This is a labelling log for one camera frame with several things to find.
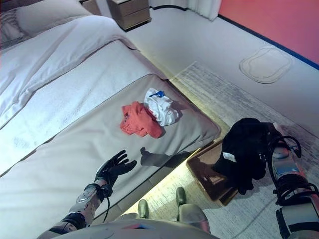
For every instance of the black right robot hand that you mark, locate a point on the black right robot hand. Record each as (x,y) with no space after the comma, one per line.
(268,137)

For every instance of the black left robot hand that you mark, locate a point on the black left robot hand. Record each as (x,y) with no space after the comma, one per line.
(112,168)

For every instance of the black garment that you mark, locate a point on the black garment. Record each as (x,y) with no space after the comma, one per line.
(239,149)

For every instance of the red garment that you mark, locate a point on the red garment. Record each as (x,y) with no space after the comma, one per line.
(139,122)

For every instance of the white garment with blue print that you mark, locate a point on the white garment with blue print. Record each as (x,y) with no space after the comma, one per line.
(162,109)

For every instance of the large bed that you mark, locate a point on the large bed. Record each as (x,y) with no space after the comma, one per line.
(74,161)

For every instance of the woven wicker basket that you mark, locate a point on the woven wicker basket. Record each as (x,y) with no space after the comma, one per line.
(204,169)

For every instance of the grey striped rug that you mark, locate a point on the grey striped rug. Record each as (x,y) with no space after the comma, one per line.
(236,99)

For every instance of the grey robot torso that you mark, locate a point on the grey robot torso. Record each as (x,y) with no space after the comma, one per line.
(124,230)

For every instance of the small white floor mat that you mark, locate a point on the small white floor mat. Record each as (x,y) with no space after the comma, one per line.
(265,64)

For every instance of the white textured blanket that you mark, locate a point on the white textured blanket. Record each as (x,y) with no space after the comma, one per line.
(74,99)

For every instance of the silver right robot leg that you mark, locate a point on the silver right robot leg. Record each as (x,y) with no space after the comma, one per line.
(192,216)

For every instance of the white duvet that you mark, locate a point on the white duvet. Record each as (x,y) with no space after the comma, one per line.
(62,49)

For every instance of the white curtain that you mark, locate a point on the white curtain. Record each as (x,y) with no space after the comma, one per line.
(202,8)

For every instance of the brown wooden nightstand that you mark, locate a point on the brown wooden nightstand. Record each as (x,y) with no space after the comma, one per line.
(132,13)

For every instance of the tufted brown headboard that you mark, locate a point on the tufted brown headboard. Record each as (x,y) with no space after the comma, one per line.
(91,6)

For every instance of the beige pillow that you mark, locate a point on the beige pillow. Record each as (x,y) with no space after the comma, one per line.
(49,15)

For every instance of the patterned throw cushion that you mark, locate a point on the patterned throw cushion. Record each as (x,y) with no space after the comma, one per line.
(10,30)

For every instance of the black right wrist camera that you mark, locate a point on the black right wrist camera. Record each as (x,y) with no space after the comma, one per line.
(263,156)

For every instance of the tan upholstered bed frame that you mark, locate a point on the tan upholstered bed frame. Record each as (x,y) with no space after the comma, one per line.
(139,189)

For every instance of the red wall panel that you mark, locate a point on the red wall panel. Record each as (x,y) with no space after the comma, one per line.
(274,20)

